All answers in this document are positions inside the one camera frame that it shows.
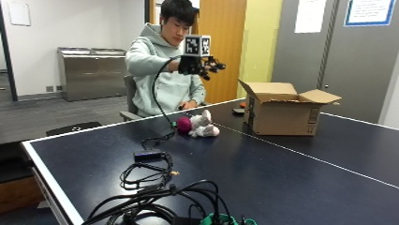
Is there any wooden door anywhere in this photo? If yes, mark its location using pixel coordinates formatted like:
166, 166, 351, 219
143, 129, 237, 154
190, 0, 249, 105

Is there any white marker cube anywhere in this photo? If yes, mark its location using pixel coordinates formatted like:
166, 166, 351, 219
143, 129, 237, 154
182, 34, 211, 58

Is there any the person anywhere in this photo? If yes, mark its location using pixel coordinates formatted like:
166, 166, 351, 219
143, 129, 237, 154
125, 0, 207, 118

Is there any white and pink plush toy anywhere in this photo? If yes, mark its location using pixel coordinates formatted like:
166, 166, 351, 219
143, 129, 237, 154
175, 109, 222, 139

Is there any open cardboard box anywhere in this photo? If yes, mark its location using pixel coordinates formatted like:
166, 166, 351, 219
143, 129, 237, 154
237, 78, 343, 137

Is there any grey office chair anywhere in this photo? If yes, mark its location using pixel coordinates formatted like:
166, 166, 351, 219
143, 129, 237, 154
118, 74, 145, 122

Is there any white paper notice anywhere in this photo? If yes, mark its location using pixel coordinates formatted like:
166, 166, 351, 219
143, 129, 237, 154
294, 0, 328, 34

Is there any stainless steel bin cabinet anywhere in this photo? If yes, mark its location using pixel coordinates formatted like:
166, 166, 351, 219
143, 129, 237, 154
56, 47, 129, 102

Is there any small black adapter box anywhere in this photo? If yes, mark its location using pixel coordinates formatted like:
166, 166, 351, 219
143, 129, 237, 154
131, 150, 163, 162

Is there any black chair back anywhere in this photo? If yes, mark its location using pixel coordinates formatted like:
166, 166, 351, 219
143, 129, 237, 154
45, 121, 104, 137

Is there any blue framed poster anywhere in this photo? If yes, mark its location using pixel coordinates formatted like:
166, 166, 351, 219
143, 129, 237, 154
343, 0, 397, 27

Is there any black glove cable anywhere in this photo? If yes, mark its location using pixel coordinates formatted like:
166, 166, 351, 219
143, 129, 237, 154
141, 55, 182, 150

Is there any grey wall cabinet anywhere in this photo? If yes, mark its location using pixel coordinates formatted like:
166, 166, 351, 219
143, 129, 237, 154
270, 0, 399, 125

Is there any bundle of black cables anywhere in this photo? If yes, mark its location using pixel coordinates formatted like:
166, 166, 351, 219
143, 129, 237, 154
81, 151, 234, 225

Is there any white wall board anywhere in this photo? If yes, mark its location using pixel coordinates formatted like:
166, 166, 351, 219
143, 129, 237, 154
8, 0, 32, 27

